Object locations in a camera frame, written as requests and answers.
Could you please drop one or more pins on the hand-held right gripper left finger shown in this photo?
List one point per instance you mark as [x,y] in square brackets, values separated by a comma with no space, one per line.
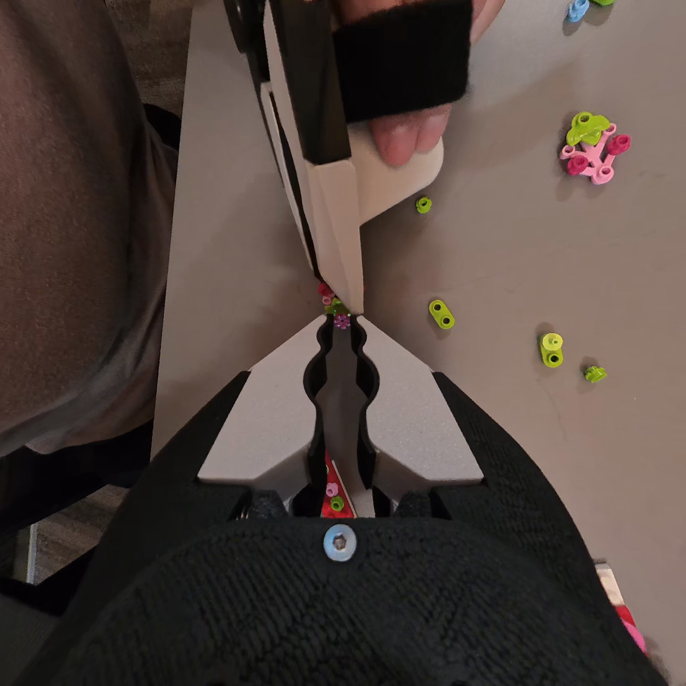
[262,429]

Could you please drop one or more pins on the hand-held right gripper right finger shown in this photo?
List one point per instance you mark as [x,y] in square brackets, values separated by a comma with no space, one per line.
[423,429]

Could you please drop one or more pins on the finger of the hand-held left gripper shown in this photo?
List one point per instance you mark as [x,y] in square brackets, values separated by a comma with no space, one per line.
[292,182]
[343,236]

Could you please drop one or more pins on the pink lego branch with leaf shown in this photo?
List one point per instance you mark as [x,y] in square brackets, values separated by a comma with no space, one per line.
[326,292]
[589,155]

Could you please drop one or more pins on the magenta lego flower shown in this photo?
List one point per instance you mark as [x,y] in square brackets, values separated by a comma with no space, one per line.
[342,321]

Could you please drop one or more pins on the short red lego segment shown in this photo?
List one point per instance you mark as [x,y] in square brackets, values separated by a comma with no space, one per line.
[329,471]

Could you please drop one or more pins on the small green lego stud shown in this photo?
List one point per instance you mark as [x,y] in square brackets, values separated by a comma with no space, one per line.
[423,204]

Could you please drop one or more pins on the small green lego piece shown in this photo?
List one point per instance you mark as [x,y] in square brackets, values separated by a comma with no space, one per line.
[595,373]

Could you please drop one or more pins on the light blue lego piece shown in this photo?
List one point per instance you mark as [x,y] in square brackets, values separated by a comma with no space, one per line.
[576,10]

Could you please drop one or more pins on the person's left hand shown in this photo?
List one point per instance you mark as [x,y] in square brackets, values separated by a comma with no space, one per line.
[407,139]

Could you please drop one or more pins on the person's grey sweater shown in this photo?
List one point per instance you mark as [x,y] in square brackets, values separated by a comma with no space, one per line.
[64,241]

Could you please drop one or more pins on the red lego heart frame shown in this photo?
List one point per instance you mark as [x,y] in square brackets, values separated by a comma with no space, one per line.
[624,616]

